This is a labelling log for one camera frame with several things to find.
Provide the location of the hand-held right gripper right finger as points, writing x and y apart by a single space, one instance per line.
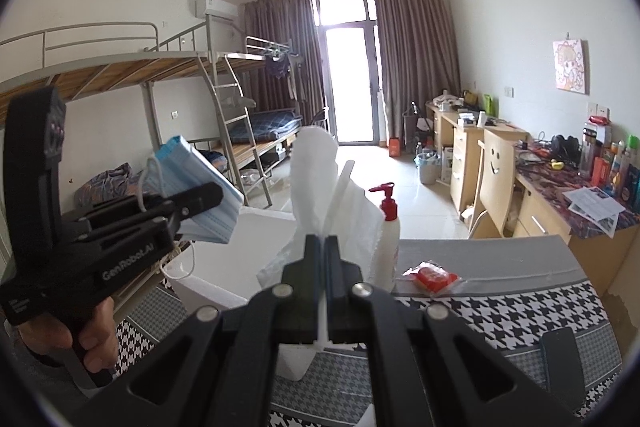
337 267

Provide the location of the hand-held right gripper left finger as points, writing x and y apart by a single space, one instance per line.
307 267

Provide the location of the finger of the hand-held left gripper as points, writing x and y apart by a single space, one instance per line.
195 202

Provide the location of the stack of blue face masks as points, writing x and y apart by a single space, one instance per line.
195 162

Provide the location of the white foam box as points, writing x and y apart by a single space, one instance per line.
235 257

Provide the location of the white tissue pack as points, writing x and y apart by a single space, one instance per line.
315 177

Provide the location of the person's left hand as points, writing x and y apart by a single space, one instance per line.
45 337

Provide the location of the white pump bottle red cap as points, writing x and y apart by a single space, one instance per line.
390 247

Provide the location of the blue orange quilt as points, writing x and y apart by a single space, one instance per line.
105 187

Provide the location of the red snack packet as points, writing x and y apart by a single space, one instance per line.
431 277

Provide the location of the dark blue mattress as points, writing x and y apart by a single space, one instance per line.
275 124

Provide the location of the grey waste bin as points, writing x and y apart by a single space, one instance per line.
429 172

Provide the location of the orange box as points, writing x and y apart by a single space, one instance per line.
395 147

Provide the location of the grey metal bunk bed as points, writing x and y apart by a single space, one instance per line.
260 43
125 72

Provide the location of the hanging dark clothes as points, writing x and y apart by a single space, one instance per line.
277 67

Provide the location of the light wooden desk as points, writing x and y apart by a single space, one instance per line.
462 167

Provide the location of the houndstooth tablecloth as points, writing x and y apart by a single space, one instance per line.
500 307

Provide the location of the wooden chair with smiley face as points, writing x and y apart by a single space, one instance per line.
497 177

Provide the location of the glass balcony door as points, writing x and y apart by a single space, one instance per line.
350 82

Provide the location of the white air conditioner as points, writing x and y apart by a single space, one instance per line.
217 7

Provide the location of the brown curtain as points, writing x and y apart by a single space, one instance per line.
415 57
280 22

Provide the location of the wooden desk with patterned cloth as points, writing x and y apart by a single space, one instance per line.
542 207

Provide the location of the green packet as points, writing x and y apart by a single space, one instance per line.
488 104

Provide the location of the black smartphone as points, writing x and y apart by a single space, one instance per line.
560 367

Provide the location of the black headphones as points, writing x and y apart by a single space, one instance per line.
565 147

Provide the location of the printed papers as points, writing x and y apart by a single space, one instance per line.
595 207

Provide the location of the dark water bottle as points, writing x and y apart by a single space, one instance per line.
588 152

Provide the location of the red carton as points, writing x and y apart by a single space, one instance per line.
601 172

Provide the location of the red tin box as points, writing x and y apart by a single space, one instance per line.
598 122

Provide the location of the green bottle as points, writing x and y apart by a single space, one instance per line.
632 167

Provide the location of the white wall socket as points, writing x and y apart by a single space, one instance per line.
598 109

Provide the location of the cartoon wall poster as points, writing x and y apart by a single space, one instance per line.
570 67

